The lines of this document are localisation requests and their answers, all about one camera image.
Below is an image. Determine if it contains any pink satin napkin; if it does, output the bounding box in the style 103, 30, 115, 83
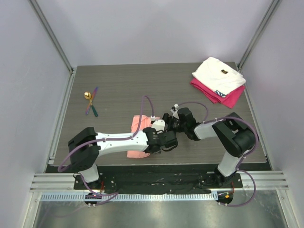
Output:
127, 115, 152, 159

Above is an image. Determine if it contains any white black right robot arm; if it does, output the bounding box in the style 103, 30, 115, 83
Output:
162, 108, 259, 188

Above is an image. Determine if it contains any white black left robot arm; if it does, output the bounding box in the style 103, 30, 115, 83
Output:
68, 127, 178, 190

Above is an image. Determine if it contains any white left wrist connector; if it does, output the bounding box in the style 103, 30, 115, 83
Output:
150, 115, 166, 131

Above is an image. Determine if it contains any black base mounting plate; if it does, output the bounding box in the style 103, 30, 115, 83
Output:
88, 164, 243, 195

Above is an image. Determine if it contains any magenta folded cloth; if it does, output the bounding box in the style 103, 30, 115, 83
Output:
190, 78, 245, 109

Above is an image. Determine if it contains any white folded cloth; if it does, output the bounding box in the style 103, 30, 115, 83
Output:
192, 57, 246, 97

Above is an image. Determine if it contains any iridescent purple utensil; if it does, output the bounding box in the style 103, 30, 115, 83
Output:
85, 87, 98, 115

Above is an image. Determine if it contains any gold spoon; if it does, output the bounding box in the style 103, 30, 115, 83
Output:
84, 91, 92, 105

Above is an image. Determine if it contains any white wrist camera connector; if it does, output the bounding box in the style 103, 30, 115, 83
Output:
171, 104, 179, 119

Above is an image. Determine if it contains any dark green handled utensil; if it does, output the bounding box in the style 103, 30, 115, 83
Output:
91, 105, 98, 117

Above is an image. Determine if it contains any white slotted cable duct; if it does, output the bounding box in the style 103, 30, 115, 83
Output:
40, 192, 218, 201

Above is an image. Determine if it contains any aluminium front rail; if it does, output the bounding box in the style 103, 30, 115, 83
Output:
30, 171, 289, 192

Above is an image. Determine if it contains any grey aluminium corner post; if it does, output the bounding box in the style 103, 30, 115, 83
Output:
237, 0, 282, 70

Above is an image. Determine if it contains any grey left corner post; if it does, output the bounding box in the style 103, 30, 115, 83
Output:
28, 0, 75, 73

